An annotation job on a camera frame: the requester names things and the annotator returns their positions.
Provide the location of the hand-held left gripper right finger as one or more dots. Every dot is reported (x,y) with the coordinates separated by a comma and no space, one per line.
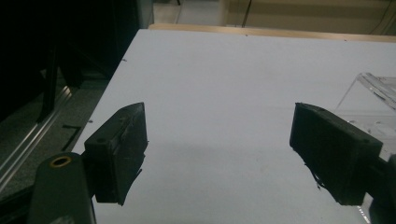
(333,155)

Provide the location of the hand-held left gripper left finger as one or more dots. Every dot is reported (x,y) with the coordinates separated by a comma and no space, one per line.
(118,155)

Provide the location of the clear acrylic tube rack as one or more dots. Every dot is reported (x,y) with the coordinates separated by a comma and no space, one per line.
(379,90)

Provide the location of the black metal stand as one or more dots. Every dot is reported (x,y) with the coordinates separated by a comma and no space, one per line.
(49,87)

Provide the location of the beige wooden furniture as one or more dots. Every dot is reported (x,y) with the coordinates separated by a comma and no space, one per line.
(311,15)

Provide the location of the grey cabinet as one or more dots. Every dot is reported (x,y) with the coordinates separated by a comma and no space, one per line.
(144,12)

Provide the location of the metal floor rail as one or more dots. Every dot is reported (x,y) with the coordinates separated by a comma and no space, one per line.
(31,138)

